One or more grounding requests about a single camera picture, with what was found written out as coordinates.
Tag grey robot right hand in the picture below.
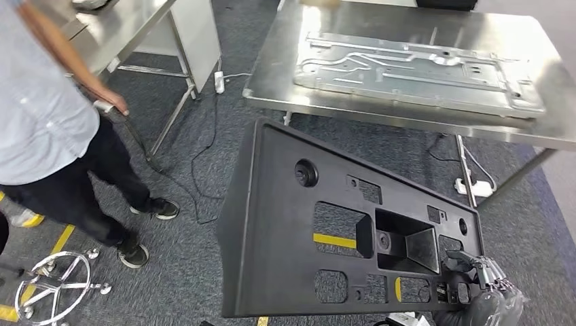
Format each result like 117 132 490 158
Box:
434 249 525 326

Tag person's left hand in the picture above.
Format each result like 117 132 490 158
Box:
92 86 130 117

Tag handheld control device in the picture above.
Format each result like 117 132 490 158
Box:
93 101 129 124

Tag black plastic panel part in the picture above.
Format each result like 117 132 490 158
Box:
217 117 486 318

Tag steel workbench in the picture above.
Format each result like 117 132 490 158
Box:
242 0 576 210

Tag steel side table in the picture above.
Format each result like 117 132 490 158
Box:
58 0 199 160

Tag person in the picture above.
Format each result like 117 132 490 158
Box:
0 0 181 270

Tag white board panel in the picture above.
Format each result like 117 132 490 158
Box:
134 0 222 93

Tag stamped metal plate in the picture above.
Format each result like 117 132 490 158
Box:
293 31 547 120

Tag black case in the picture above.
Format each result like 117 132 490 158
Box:
416 0 478 12

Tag black floor cable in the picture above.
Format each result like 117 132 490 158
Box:
107 90 226 226

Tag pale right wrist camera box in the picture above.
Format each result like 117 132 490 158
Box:
386 312 431 326

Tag white power cord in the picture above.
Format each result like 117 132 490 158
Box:
461 143 498 192

